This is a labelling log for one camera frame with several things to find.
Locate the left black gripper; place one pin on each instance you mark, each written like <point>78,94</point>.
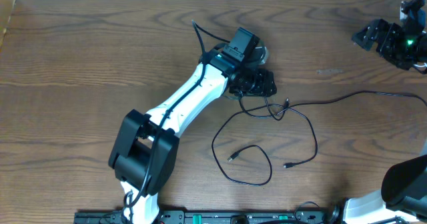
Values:
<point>263,82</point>

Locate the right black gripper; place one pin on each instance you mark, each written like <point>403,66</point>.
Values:
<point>377,37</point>

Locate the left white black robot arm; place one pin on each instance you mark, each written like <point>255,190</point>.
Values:
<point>145,150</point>

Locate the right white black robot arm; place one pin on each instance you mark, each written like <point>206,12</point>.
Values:
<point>402,196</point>

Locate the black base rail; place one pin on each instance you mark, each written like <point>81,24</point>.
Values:
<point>182,217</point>

